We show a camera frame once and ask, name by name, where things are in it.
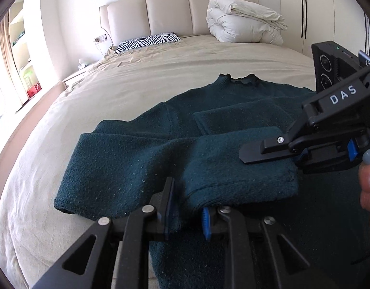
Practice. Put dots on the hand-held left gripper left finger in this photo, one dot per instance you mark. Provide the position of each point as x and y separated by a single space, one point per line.
170 207

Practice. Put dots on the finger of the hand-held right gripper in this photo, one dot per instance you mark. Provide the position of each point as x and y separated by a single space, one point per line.
263 152

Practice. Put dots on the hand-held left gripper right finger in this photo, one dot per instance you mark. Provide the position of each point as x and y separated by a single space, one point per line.
206 222

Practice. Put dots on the dark green knit sweater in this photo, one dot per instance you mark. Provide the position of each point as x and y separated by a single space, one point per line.
137 162

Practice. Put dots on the white wardrobe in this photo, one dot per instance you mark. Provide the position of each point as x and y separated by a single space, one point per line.
320 12

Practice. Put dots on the folded white duvet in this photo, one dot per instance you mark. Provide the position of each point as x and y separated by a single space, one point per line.
242 21

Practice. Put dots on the bed with beige sheet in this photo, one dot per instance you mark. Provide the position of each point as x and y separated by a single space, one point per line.
112 81

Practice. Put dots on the zebra striped pillow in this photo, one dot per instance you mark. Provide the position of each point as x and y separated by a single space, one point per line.
149 40

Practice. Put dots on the beige nightstand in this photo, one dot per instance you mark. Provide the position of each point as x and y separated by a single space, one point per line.
75 76

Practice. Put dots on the beige padded headboard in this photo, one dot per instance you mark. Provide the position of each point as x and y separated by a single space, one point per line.
167 15

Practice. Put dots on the red box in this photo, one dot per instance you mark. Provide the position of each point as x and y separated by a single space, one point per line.
34 91

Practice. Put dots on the green plastic stool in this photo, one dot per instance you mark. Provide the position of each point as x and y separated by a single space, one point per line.
27 76

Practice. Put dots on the white open shelf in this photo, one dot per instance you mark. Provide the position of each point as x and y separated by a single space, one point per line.
27 51

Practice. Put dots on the beige curtain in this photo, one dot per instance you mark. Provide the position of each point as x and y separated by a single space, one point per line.
10 66

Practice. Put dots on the wall socket panel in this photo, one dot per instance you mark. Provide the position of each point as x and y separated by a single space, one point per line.
100 38

